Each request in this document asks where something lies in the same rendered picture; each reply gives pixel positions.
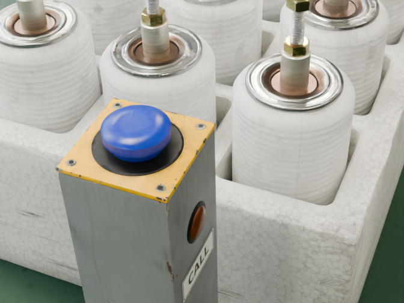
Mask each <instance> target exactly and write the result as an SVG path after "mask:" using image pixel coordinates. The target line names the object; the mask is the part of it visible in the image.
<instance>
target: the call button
mask: <svg viewBox="0 0 404 303"><path fill-rule="evenodd" d="M100 131H101V135H102V142H103V145H104V146H105V148H106V149H107V150H108V151H109V152H111V153H112V154H114V155H115V156H116V157H118V158H119V159H121V160H124V161H128V162H143V161H147V160H150V159H152V158H154V157H156V156H157V155H158V154H159V153H161V151H162V150H163V149H164V148H165V147H166V146H167V144H168V143H169V141H170V139H171V122H170V119H169V117H168V116H167V115H166V113H164V112H163V111H161V110H160V109H158V108H155V107H153V106H148V105H129V106H125V107H122V108H120V109H117V110H115V111H113V112H112V113H110V114H109V115H108V116H107V117H106V118H105V119H104V120H103V122H102V125H101V129H100Z"/></svg>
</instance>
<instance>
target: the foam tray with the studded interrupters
mask: <svg viewBox="0 0 404 303"><path fill-rule="evenodd" d="M279 36H280V22H270V21H267V20H262V51H261V58H262V57H265V56H267V55H270V54H274V53H277V52H278V51H279V48H278V47H279ZM95 57H96V65H97V73H98V78H99V87H100V93H101V96H100V98H99V99H98V100H97V102H96V103H95V104H94V105H93V106H92V107H91V108H90V110H89V111H88V112H87V113H86V114H85V115H84V117H83V118H82V119H81V120H80V122H79V123H78V124H77V125H76V126H75V127H74V129H73V130H71V131H70V132H67V133H53V132H49V131H46V130H42V129H38V128H35V127H31V126H27V125H24V124H20V123H16V122H13V121H9V120H5V119H2V118H0V259H3V260H6V261H8V262H12V263H14V264H17V265H20V266H23V267H26V268H29V269H32V270H35V271H37V272H41V273H43V274H46V275H50V276H52V277H55V278H58V279H61V280H64V281H67V282H70V283H73V284H76V285H79V286H82V284H81V279H80V276H79V270H78V265H77V261H76V256H75V251H74V247H73V242H72V237H71V233H70V228H69V222H68V219H67V214H66V208H65V205H64V200H63V194H62V190H61V185H60V180H59V177H58V174H59V172H57V171H56V166H57V165H58V164H59V163H60V162H61V160H62V159H63V158H64V157H65V155H66V154H67V153H68V152H69V151H70V149H71V148H72V147H73V146H74V145H75V143H76V142H77V141H78V139H79V138H80V137H81V136H82V135H83V134H84V132H85V131H86V130H87V129H88V128H89V126H90V125H91V124H92V122H93V121H94V120H95V119H96V118H97V116H98V115H99V114H100V113H101V112H102V111H103V109H104V108H105V100H104V96H103V87H102V80H101V75H100V59H101V57H102V56H99V55H95ZM215 86H216V132H215V175H216V234H217V264H218V303H358V301H359V299H360V295H361V292H362V289H363V286H364V283H365V280H366V277H367V274H368V271H369V268H370V265H371V262H372V259H373V256H374V253H375V250H376V247H377V244H378V241H379V238H380V235H381V232H382V229H383V226H384V223H385V220H386V217H387V214H388V211H389V208H390V204H391V201H392V199H393V195H394V192H395V190H396V186H397V183H398V181H399V177H400V174H401V172H402V168H403V165H404V31H403V34H402V36H401V38H400V41H399V43H398V44H395V45H387V44H386V46H385V53H384V60H383V64H382V71H381V78H380V83H379V90H378V95H377V97H376V100H375V102H374V104H373V107H372V110H371V111H370V113H369V114H368V115H353V119H352V128H351V133H350V141H349V150H348V155H347V163H346V172H345V175H344V177H343V180H342V183H341V185H340V187H339V190H338V192H337V195H336V197H335V200H334V201H333V203H331V204H329V205H327V206H320V205H316V204H313V203H308V202H306V201H301V200H297V199H294V198H290V197H287V196H283V195H280V194H275V193H273V192H268V191H264V190H261V189H257V188H253V187H250V186H247V185H243V184H240V183H236V182H232V89H233V87H232V86H229V85H224V84H219V83H216V84H215Z"/></svg>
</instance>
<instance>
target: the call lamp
mask: <svg viewBox="0 0 404 303"><path fill-rule="evenodd" d="M205 219H206V210H205V208H204V206H203V205H201V206H200V207H199V208H198V210H197V211H196V213H195V216H194V218H193V222H192V225H191V239H192V240H195V239H196V238H197V237H199V235H200V233H201V231H202V229H203V226H204V222H205Z"/></svg>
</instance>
